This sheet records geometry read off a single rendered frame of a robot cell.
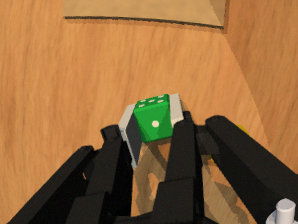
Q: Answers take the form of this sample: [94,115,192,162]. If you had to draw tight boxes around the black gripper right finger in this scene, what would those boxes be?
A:
[149,93,298,224]

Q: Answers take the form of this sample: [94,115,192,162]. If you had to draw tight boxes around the light tan flat mat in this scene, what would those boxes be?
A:
[62,0,226,27]

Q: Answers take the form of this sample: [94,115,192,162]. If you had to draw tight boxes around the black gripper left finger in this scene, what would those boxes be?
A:
[6,103,142,224]

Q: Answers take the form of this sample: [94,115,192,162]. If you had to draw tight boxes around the dark green die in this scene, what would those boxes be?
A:
[133,94,173,143]

